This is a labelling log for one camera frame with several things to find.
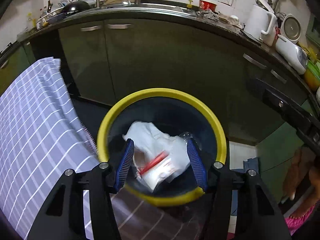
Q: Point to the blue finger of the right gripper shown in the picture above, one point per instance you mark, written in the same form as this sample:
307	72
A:
305	124

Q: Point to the blue checked tablecloth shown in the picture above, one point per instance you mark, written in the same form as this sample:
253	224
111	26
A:
41	137

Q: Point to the white rice cooker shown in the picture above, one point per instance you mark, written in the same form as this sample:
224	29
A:
286	44

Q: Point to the clear plastic water bottle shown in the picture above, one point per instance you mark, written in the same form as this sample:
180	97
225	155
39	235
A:
186	136

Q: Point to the white paper towel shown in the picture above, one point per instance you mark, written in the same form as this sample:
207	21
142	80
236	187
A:
151	141

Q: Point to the yellow rimmed trash bin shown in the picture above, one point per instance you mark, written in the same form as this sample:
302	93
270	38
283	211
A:
172	112

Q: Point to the clear plastic cup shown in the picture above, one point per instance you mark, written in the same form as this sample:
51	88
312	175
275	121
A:
156	171

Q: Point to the black wok on counter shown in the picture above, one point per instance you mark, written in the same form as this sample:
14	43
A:
76	6

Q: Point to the green lower kitchen cabinets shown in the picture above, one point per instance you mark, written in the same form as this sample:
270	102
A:
105	61

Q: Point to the steel sink basin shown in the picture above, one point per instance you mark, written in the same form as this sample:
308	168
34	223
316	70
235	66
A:
150	7

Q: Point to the white electric kettle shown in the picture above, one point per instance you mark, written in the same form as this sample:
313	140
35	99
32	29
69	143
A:
262	22

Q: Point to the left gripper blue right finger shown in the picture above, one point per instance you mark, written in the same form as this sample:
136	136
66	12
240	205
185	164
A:
258	214

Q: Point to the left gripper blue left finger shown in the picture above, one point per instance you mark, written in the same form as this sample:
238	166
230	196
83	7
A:
61	216

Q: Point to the person right hand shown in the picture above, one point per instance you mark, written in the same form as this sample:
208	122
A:
302	164

